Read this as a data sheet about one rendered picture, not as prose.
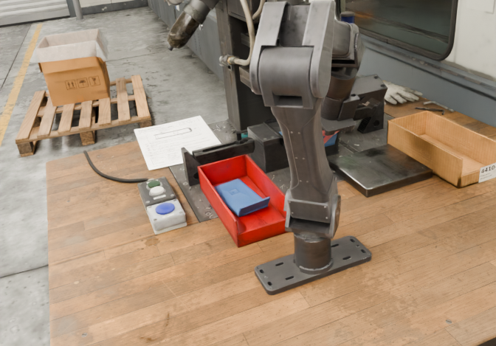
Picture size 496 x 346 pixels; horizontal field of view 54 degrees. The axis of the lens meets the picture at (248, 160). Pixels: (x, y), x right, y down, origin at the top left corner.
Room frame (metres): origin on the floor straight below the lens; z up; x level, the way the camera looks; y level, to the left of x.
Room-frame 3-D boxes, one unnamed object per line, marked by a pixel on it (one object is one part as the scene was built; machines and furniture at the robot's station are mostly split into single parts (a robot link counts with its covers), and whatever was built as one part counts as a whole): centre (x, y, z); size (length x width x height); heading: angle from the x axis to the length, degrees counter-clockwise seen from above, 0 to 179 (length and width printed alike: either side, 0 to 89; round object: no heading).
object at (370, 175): (0.97, -0.30, 0.91); 0.17 x 0.16 x 0.02; 109
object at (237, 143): (1.04, 0.05, 0.95); 0.15 x 0.03 x 0.10; 109
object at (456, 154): (1.00, -0.46, 0.93); 0.25 x 0.13 x 0.08; 19
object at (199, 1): (1.32, 0.09, 1.25); 0.19 x 0.07 x 0.19; 109
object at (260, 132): (1.09, -0.12, 0.98); 0.20 x 0.10 x 0.01; 109
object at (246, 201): (0.90, 0.03, 0.92); 0.15 x 0.07 x 0.03; 26
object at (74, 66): (4.29, 1.43, 0.40); 0.67 x 0.60 x 0.50; 11
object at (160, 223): (0.85, 0.18, 0.90); 0.07 x 0.07 x 0.06; 19
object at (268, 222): (0.87, 0.02, 0.93); 0.25 x 0.12 x 0.06; 19
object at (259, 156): (1.09, -0.12, 0.94); 0.20 x 0.10 x 0.07; 109
